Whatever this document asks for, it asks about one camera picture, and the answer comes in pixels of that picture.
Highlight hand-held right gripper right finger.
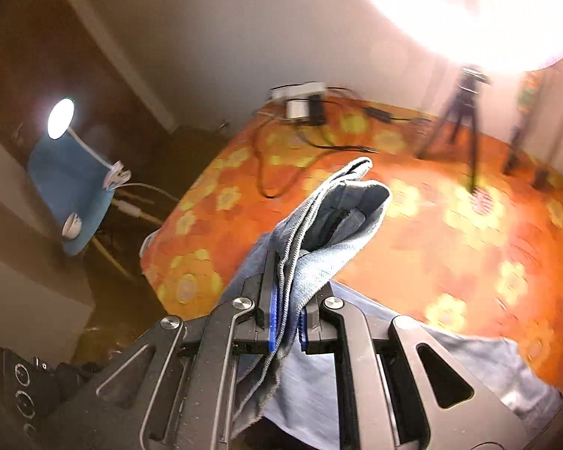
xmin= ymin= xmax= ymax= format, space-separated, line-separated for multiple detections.
xmin=298 ymin=283 xmax=521 ymax=450

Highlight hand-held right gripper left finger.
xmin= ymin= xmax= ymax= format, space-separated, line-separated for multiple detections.
xmin=94 ymin=248 xmax=282 ymax=450

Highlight light blue denim pants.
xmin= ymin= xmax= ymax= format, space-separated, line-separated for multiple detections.
xmin=218 ymin=157 xmax=563 ymax=450

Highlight orange floral bedspread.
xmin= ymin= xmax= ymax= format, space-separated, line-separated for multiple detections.
xmin=141 ymin=98 xmax=563 ymax=395

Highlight small white round object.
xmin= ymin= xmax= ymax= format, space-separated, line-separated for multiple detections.
xmin=61 ymin=213 xmax=83 ymax=241

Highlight blue chair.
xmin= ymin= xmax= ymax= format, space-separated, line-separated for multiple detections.
xmin=27 ymin=124 xmax=165 ymax=282

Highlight white charger plug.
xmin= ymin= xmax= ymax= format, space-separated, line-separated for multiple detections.
xmin=285 ymin=98 xmax=310 ymax=121

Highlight black power adapter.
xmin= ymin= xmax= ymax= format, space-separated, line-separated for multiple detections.
xmin=307 ymin=96 xmax=328 ymax=126

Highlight white power strip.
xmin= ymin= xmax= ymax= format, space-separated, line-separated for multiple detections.
xmin=269 ymin=82 xmax=327 ymax=100

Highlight white clip lamp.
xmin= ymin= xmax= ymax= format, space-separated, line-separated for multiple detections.
xmin=47 ymin=97 xmax=181 ymax=204

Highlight folded grey tripod stand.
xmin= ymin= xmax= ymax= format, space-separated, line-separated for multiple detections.
xmin=502 ymin=70 xmax=563 ymax=189

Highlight small black tripod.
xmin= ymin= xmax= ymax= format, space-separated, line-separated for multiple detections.
xmin=415 ymin=63 xmax=493 ymax=195

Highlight colourful patterned cloth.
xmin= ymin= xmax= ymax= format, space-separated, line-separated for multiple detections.
xmin=521 ymin=72 xmax=547 ymax=123

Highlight black adapter cable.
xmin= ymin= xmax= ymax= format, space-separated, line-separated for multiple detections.
xmin=254 ymin=119 xmax=382 ymax=198

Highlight round ring light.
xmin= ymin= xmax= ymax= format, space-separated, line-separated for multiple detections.
xmin=347 ymin=0 xmax=563 ymax=73

